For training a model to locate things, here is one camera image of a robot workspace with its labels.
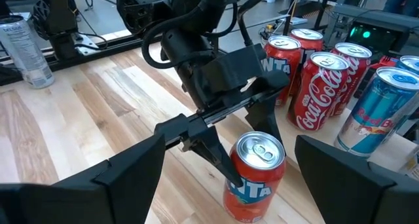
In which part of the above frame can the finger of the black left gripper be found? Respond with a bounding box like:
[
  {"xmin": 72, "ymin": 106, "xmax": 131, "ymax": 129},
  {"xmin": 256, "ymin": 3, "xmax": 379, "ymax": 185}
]
[
  {"xmin": 153, "ymin": 113, "xmax": 246, "ymax": 188},
  {"xmin": 244, "ymin": 69, "xmax": 291, "ymax": 153}
]

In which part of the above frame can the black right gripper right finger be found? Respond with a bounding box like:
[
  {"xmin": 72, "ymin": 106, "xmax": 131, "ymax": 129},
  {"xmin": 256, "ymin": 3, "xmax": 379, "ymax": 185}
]
[{"xmin": 294, "ymin": 134, "xmax": 419, "ymax": 224}]

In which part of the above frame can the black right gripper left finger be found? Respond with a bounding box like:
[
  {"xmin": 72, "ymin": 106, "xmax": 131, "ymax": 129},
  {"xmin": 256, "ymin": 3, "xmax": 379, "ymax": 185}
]
[{"xmin": 0, "ymin": 134, "xmax": 167, "ymax": 224}]

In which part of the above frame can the red Fanta can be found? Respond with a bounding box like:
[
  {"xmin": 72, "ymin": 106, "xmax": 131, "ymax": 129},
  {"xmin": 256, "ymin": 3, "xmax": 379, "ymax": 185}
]
[
  {"xmin": 223, "ymin": 131, "xmax": 287, "ymax": 224},
  {"xmin": 289, "ymin": 28, "xmax": 325, "ymax": 97},
  {"xmin": 261, "ymin": 35, "xmax": 302, "ymax": 107}
]

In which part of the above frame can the red Coca-Cola can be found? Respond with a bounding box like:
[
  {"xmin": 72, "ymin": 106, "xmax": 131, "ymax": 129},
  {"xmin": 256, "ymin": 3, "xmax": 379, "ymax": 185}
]
[
  {"xmin": 287, "ymin": 51, "xmax": 351, "ymax": 132},
  {"xmin": 329, "ymin": 42, "xmax": 373, "ymax": 117}
]

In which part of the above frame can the white Celsius energy drink can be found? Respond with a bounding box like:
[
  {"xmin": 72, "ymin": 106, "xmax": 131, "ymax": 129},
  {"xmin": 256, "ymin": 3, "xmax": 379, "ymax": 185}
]
[
  {"xmin": 0, "ymin": 15, "xmax": 56, "ymax": 90},
  {"xmin": 398, "ymin": 147, "xmax": 419, "ymax": 183}
]

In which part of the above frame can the blue silver Red Bull can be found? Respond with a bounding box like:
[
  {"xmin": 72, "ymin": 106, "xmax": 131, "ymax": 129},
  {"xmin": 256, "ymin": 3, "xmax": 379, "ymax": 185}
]
[
  {"xmin": 333, "ymin": 65, "xmax": 419, "ymax": 159},
  {"xmin": 394, "ymin": 54, "xmax": 419, "ymax": 76}
]

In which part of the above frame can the black mat orange striped edge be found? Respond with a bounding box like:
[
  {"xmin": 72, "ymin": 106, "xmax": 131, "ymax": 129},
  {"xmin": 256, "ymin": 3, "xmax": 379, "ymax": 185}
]
[{"xmin": 287, "ymin": 0, "xmax": 325, "ymax": 19}]

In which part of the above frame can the red black equipment case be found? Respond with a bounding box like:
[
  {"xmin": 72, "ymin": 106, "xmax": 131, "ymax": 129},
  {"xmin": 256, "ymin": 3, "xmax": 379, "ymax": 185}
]
[{"xmin": 369, "ymin": 55, "xmax": 403, "ymax": 71}]

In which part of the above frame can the person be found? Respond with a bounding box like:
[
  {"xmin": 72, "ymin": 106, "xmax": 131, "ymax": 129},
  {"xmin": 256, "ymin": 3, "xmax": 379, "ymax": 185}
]
[{"xmin": 382, "ymin": 0, "xmax": 419, "ymax": 18}]

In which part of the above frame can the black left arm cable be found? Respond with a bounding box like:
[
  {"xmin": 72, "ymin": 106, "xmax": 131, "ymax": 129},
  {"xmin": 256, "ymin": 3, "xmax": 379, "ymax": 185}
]
[{"xmin": 141, "ymin": 3, "xmax": 239, "ymax": 70}]

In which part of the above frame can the black aluminium table frame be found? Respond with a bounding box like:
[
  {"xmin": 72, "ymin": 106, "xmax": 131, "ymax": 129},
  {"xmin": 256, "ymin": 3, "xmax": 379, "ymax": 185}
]
[{"xmin": 0, "ymin": 7, "xmax": 164, "ymax": 87}]

